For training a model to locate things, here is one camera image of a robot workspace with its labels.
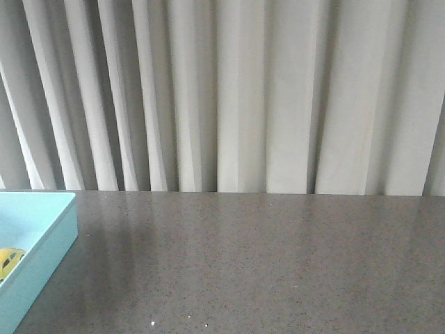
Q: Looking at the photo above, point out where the light blue plastic box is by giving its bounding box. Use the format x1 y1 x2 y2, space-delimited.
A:
1 191 78 333

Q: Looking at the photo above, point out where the grey pleated curtain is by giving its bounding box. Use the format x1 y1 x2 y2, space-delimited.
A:
1 1 444 196

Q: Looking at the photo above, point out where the yellow toy beetle car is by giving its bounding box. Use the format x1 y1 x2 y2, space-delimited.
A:
0 248 26 282

